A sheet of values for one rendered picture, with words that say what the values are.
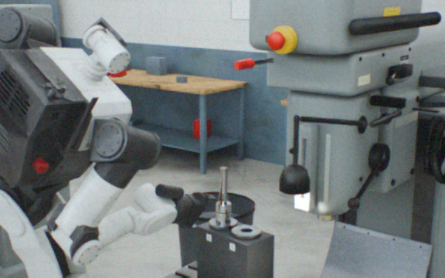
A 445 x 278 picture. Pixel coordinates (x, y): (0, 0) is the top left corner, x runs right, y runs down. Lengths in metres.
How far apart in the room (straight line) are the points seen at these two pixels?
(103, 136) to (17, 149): 0.21
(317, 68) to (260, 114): 5.44
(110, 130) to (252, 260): 0.66
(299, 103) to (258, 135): 5.42
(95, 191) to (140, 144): 0.15
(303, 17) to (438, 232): 0.89
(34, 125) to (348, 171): 0.74
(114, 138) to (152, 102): 6.54
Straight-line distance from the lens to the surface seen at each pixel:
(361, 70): 1.48
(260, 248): 1.89
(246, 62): 1.45
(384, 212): 2.05
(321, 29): 1.37
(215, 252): 1.95
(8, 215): 1.75
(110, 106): 1.53
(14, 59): 1.52
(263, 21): 1.44
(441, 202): 1.99
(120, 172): 1.47
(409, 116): 1.77
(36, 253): 1.75
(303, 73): 1.51
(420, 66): 1.83
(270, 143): 6.90
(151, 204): 1.72
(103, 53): 1.53
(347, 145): 1.54
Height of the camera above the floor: 1.87
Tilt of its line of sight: 14 degrees down
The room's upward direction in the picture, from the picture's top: straight up
